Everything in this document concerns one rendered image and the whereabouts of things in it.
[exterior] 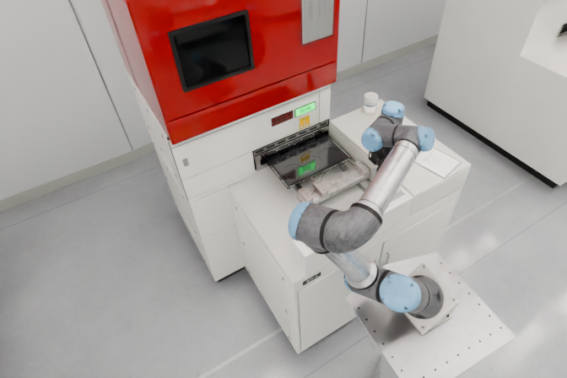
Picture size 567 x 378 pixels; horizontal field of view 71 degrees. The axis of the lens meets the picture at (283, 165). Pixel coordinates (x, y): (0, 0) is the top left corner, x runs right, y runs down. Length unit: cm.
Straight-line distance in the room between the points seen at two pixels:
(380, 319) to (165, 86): 115
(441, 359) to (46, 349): 213
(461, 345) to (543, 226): 175
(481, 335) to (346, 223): 80
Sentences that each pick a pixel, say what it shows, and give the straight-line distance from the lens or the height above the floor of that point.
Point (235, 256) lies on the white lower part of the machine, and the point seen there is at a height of 23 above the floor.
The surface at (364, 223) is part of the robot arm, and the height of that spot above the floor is 143.
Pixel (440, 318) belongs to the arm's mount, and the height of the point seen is 89.
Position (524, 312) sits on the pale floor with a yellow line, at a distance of 280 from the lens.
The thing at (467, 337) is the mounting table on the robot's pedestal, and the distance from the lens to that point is 166.
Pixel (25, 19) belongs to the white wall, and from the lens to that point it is 299.
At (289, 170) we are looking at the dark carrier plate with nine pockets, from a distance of 194.
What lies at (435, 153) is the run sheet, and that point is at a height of 97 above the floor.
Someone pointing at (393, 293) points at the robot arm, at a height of 106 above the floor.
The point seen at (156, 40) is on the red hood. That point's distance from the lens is 144.
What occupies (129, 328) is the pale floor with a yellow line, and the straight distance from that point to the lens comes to 268.
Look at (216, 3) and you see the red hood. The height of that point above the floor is 173.
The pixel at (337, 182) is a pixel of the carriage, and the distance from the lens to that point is 190.
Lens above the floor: 227
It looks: 44 degrees down
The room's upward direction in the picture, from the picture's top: 4 degrees counter-clockwise
